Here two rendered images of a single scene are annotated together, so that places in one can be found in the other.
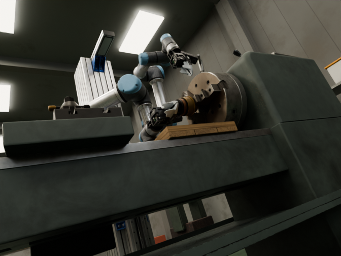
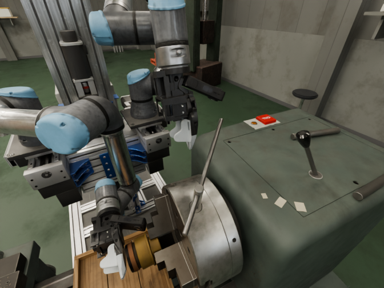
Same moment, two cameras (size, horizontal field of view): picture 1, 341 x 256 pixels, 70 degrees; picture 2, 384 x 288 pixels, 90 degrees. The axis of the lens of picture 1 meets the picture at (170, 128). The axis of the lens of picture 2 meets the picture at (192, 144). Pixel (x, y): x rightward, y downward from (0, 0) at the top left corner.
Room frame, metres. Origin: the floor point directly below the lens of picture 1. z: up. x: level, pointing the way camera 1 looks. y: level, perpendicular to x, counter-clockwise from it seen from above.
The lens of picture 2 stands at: (0.77, -0.27, 1.65)
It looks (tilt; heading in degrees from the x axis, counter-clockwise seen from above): 35 degrees down; 8
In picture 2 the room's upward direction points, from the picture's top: straight up
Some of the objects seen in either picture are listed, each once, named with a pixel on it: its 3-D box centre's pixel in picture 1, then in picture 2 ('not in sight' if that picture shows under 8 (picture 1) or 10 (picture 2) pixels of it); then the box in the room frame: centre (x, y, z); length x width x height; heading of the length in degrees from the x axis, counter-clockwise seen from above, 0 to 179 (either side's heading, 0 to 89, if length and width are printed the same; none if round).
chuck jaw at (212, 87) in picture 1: (209, 93); (181, 268); (0.99, -0.21, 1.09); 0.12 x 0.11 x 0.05; 33
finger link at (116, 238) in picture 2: not in sight; (117, 242); (1.02, -0.02, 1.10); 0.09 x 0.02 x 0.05; 33
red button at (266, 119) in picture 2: not in sight; (266, 120); (1.54, -0.48, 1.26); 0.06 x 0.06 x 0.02; 33
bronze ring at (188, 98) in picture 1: (185, 106); (144, 250); (1.02, -0.10, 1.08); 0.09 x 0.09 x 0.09; 34
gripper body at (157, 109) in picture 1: (159, 119); (108, 231); (1.06, 0.04, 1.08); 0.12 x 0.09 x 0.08; 33
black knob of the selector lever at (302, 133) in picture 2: (236, 53); (303, 139); (1.21, -0.49, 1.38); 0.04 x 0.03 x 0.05; 123
